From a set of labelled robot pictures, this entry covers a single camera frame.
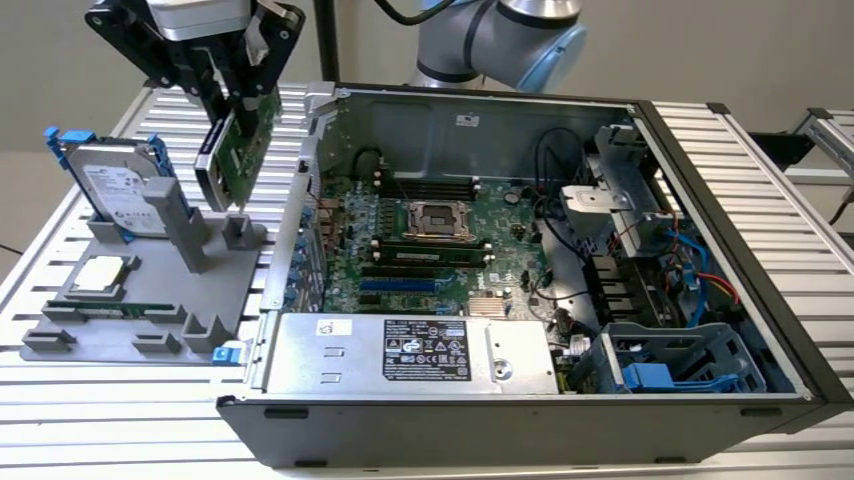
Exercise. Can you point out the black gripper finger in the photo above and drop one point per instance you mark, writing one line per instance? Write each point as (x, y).
(126, 40)
(283, 40)

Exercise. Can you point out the green graphics card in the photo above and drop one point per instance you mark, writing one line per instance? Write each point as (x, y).
(249, 145)

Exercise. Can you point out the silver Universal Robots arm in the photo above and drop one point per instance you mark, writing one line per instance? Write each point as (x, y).
(467, 45)

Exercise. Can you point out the black upright pole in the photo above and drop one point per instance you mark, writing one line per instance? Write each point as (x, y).
(327, 40)

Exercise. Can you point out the hard disk in blue carrier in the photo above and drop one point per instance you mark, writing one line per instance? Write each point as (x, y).
(109, 190)

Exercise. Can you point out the black RAM slot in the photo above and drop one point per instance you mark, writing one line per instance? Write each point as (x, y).
(433, 194)
(429, 178)
(429, 183)
(427, 244)
(432, 188)

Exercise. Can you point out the CPU socket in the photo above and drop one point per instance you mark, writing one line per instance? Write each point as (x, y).
(433, 217)

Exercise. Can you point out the silver CPU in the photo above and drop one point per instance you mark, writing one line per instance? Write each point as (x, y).
(100, 275)

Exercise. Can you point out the round coin battery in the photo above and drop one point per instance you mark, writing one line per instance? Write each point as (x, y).
(511, 196)

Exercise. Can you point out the RAM stick with white label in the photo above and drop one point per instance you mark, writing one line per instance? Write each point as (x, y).
(416, 256)

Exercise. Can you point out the grey parts rack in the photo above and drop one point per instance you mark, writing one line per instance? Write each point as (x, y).
(153, 300)

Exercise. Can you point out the black expansion slot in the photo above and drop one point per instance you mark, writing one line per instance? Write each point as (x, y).
(407, 272)

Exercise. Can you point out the green motherboard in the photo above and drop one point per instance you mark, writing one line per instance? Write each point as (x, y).
(493, 235)

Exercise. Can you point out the green RAM stick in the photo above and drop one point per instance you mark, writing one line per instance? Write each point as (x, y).
(106, 311)

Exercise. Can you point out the blue expansion slot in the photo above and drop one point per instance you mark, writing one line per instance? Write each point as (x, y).
(400, 285)

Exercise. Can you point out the grey metal drive bay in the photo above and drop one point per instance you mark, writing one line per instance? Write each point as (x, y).
(593, 200)

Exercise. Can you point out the blue case latch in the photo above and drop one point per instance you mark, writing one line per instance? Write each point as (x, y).
(223, 356)

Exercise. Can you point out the silver chipset heat sink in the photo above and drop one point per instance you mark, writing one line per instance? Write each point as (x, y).
(488, 307)

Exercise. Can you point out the silver power supply unit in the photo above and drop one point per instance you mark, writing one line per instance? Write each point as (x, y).
(347, 370)

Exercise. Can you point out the black table corner cap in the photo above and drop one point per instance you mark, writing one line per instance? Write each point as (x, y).
(718, 108)

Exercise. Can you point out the grey metal disk bay cage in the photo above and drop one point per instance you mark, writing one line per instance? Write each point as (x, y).
(667, 332)

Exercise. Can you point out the open black PC case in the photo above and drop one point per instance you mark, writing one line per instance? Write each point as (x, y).
(467, 430)

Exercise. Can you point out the blue plastic disk bay latch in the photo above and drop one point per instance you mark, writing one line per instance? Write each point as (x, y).
(647, 375)

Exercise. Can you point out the aluminium frame table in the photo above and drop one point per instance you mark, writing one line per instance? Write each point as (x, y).
(830, 130)

